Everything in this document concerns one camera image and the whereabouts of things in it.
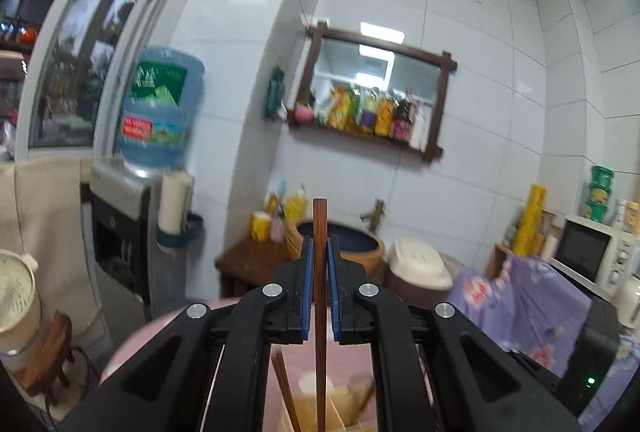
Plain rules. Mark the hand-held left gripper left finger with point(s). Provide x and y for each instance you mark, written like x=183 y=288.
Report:
x=307 y=287

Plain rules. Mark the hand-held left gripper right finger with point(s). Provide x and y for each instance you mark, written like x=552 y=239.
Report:
x=334 y=287

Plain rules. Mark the dark wooden chopstick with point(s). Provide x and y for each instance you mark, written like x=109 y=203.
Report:
x=320 y=222
x=290 y=387
x=282 y=387

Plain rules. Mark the cream plastic utensil holder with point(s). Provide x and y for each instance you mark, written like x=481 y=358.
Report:
x=345 y=404

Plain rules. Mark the brown ceramic basin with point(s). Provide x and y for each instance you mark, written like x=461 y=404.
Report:
x=355 y=244

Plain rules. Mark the white kettle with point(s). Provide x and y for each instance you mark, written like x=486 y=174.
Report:
x=629 y=299

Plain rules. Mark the wooden washstand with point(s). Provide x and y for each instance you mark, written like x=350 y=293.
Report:
x=250 y=262

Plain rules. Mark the yellow cup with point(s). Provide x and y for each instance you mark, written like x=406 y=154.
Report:
x=260 y=226

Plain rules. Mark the yellow dish soap bottle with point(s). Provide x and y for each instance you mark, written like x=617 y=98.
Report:
x=295 y=209

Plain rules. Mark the purple floral cloth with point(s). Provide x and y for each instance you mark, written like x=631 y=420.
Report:
x=525 y=307

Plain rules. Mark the bronze faucet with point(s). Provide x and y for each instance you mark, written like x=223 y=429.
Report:
x=374 y=213

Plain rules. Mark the white lidded brown container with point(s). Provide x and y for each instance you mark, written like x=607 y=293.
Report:
x=417 y=264

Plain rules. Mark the white microwave oven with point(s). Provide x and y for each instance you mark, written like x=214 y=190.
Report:
x=595 y=252

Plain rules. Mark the yellow tall box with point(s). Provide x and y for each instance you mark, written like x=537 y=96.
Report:
x=531 y=222

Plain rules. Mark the wooden framed mirror shelf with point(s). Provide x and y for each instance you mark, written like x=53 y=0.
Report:
x=370 y=136

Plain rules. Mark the white paper cup holder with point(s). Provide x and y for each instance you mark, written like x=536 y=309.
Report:
x=175 y=207

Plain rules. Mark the stack of green cups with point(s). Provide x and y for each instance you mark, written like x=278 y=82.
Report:
x=599 y=194

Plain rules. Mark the pink polka-dot tablecloth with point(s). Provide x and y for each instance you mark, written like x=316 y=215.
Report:
x=150 y=337

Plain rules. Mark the pink round ornament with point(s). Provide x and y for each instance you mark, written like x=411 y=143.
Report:
x=303 y=111

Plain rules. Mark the white slim bottle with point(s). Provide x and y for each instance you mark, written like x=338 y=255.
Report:
x=419 y=131

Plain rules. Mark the yellow snack packet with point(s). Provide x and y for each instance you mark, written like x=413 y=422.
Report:
x=339 y=109

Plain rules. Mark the yellow label bottle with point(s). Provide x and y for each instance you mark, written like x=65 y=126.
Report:
x=385 y=115

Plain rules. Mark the dark sauce bottle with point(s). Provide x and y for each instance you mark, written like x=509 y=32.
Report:
x=402 y=119

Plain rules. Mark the grey water dispenser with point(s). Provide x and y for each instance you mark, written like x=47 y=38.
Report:
x=120 y=237

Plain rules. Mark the green hanging packet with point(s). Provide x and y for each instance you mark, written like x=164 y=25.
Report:
x=274 y=91

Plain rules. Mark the blue water jug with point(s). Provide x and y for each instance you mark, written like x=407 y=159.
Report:
x=157 y=111

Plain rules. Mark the beige cloth cover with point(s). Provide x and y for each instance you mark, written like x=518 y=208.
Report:
x=45 y=222

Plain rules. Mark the dark wooden stool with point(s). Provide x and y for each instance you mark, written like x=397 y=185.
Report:
x=42 y=352

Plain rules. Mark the cream electric cooking pot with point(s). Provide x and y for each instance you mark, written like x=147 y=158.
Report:
x=15 y=297

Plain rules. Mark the white framed sliding window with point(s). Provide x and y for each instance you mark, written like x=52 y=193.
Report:
x=95 y=61

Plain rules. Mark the cluttered dark shelf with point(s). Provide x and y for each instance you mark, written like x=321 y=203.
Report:
x=22 y=11

